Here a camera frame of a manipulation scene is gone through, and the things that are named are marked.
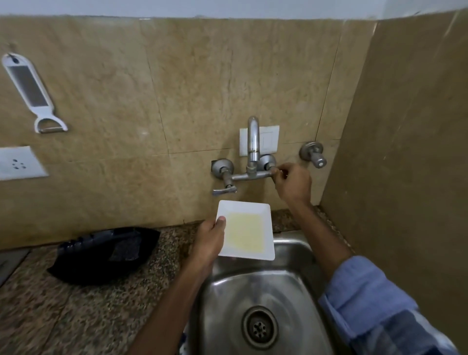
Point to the person's left hand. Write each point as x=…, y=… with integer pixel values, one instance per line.
x=208, y=245

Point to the person's right hand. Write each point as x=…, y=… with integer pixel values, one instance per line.
x=294, y=184

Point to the white rectangular plate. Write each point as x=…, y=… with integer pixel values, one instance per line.
x=248, y=230

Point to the person's left forearm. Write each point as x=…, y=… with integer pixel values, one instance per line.
x=172, y=311

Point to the person's right blue sleeve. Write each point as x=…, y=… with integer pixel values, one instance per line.
x=373, y=311

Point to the steel sink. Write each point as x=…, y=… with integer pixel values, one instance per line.
x=263, y=285

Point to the dark scouring pad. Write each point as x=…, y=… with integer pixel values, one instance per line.
x=126, y=250

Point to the black ribbed plastic tray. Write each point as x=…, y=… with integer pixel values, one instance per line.
x=80, y=263

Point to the grey flat tray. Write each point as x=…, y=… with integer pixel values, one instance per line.
x=11, y=265

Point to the white grater peeler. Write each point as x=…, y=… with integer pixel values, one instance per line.
x=42, y=108

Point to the metal wall valve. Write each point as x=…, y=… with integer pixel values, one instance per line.
x=312, y=153

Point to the white switch plate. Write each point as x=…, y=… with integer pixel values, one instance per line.
x=268, y=140

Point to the metal wall faucet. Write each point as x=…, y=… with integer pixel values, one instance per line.
x=252, y=142

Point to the white wall socket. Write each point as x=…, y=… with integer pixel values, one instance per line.
x=20, y=163

